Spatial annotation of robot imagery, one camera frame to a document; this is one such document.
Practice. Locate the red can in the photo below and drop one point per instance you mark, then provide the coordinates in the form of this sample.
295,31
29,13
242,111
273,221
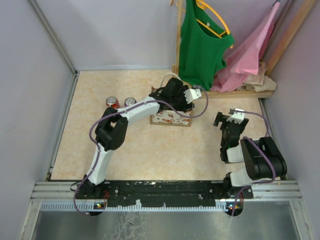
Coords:
112,102

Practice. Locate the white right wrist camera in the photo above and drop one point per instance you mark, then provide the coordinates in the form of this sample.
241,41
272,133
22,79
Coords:
237,115

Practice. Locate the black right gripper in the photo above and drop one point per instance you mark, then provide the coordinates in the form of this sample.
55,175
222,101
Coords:
227,125

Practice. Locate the yellow clothes hanger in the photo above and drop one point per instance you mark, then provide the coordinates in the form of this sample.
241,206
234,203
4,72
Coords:
215,20

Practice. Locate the aluminium rail frame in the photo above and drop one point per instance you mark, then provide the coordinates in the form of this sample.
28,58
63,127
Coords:
58,196

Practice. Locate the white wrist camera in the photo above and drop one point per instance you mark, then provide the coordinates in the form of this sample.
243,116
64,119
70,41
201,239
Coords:
237,115
192,94

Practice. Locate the wooden clothes rack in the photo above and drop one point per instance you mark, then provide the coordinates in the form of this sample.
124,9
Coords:
303,11

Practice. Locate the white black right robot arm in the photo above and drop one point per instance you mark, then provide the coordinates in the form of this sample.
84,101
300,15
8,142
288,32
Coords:
263,161

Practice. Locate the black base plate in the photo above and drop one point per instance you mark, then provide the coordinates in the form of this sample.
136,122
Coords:
154,194

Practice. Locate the green tank top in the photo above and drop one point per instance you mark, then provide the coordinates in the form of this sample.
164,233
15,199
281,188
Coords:
201,53

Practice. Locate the patterned canvas tote bag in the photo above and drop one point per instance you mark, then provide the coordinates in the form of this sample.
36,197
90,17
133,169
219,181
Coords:
171,118

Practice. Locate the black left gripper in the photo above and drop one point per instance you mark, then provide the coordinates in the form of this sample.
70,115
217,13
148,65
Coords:
183,101

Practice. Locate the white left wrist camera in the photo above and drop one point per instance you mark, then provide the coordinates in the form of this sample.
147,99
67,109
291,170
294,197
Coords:
192,94

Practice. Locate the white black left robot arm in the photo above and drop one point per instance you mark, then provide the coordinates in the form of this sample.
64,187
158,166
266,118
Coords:
110,132

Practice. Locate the beige cloth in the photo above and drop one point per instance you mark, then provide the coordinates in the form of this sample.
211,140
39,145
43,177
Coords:
258,82

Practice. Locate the pink shirt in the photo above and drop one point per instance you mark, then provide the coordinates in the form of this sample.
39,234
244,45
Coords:
244,61

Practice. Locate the purple can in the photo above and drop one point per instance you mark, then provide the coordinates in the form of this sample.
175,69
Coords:
129,101

